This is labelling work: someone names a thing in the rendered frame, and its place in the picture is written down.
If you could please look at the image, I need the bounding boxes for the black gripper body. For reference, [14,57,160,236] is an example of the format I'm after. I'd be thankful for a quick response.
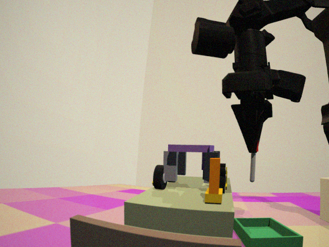
[222,54,272,112]

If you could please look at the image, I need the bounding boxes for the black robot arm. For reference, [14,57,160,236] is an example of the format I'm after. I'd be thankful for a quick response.
[191,0,329,102]

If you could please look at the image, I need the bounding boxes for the yellow chock with orange handle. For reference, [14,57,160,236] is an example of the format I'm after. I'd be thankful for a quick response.
[205,158,223,204]

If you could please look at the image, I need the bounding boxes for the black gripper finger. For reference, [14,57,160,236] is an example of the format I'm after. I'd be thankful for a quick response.
[258,111,272,143]
[231,103,271,153]

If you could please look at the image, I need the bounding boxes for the red-headed pin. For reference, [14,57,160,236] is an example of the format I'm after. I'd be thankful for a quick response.
[250,143,259,182]

